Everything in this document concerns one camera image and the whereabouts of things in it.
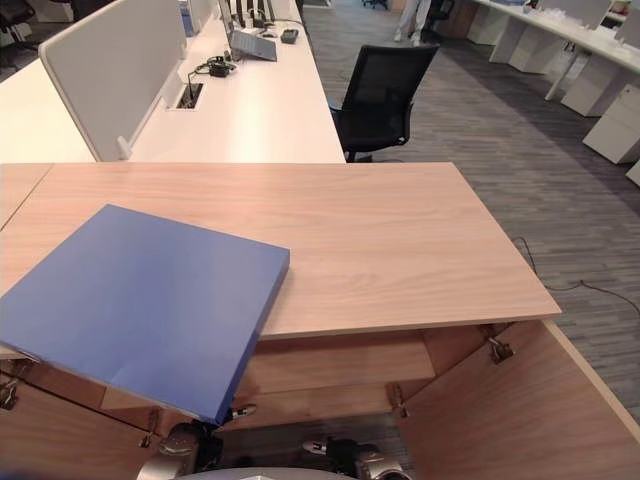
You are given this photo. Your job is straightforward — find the metal cabinet hinge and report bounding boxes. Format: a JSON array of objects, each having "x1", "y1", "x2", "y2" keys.
[
  {"x1": 485, "y1": 324, "x2": 516, "y2": 365},
  {"x1": 0, "y1": 363, "x2": 32, "y2": 412},
  {"x1": 385, "y1": 383, "x2": 410, "y2": 419},
  {"x1": 137, "y1": 407, "x2": 164, "y2": 449}
]

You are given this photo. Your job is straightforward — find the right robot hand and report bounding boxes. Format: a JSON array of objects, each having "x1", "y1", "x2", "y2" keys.
[{"x1": 301, "y1": 437, "x2": 363, "y2": 463}]

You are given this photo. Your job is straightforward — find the grey robot body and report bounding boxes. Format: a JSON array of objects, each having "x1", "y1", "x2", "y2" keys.
[{"x1": 174, "y1": 466, "x2": 354, "y2": 480}]

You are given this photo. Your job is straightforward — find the blue folder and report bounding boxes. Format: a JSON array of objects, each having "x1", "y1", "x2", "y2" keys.
[{"x1": 0, "y1": 203, "x2": 292, "y2": 425}]

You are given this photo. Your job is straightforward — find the white drawer pedestal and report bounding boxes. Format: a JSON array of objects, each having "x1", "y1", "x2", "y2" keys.
[
  {"x1": 559, "y1": 51, "x2": 632, "y2": 119},
  {"x1": 581, "y1": 83, "x2": 640, "y2": 166}
]

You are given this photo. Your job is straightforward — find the black mesh office chair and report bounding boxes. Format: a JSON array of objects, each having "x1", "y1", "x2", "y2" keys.
[{"x1": 327, "y1": 43, "x2": 442, "y2": 164}]

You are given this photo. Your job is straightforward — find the black floor cable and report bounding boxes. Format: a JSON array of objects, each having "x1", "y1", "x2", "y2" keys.
[{"x1": 513, "y1": 236, "x2": 640, "y2": 302}]

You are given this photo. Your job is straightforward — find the blue box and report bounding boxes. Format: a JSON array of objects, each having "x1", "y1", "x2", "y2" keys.
[{"x1": 176, "y1": 0, "x2": 195, "y2": 38}]

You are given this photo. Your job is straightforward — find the black headset with cables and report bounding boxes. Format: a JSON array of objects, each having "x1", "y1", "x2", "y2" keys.
[{"x1": 187, "y1": 53, "x2": 240, "y2": 80}]

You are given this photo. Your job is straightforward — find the white desk row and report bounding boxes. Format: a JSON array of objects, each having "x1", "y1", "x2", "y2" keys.
[{"x1": 467, "y1": 0, "x2": 640, "y2": 102}]

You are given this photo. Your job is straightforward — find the grey desk partition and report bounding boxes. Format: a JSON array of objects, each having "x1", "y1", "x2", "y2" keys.
[{"x1": 38, "y1": 0, "x2": 189, "y2": 162}]

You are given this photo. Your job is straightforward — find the long white desk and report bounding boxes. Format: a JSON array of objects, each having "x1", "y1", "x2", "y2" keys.
[{"x1": 0, "y1": 0, "x2": 348, "y2": 165}]

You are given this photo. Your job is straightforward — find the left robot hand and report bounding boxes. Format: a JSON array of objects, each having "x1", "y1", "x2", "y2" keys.
[{"x1": 197, "y1": 403, "x2": 258, "y2": 452}]

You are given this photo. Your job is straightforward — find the wooden cabinet door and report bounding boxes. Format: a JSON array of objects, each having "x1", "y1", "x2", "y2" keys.
[
  {"x1": 0, "y1": 360, "x2": 169, "y2": 480},
  {"x1": 394, "y1": 319, "x2": 640, "y2": 480}
]

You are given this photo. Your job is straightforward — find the grey laptop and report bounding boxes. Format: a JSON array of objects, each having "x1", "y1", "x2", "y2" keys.
[{"x1": 218, "y1": 0, "x2": 279, "y2": 64}]

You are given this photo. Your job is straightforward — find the person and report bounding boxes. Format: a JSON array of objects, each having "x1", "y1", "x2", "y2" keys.
[{"x1": 392, "y1": 0, "x2": 436, "y2": 48}]

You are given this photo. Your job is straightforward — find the wooden office cabinet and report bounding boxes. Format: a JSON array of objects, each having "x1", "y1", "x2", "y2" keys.
[{"x1": 0, "y1": 162, "x2": 640, "y2": 480}]

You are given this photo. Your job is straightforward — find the wooden cabinet shelf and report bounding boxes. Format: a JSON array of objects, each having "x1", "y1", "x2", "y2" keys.
[{"x1": 234, "y1": 333, "x2": 437, "y2": 397}]

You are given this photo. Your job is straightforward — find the black stands on desk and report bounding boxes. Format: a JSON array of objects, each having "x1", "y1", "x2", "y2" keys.
[{"x1": 227, "y1": 0, "x2": 277, "y2": 30}]

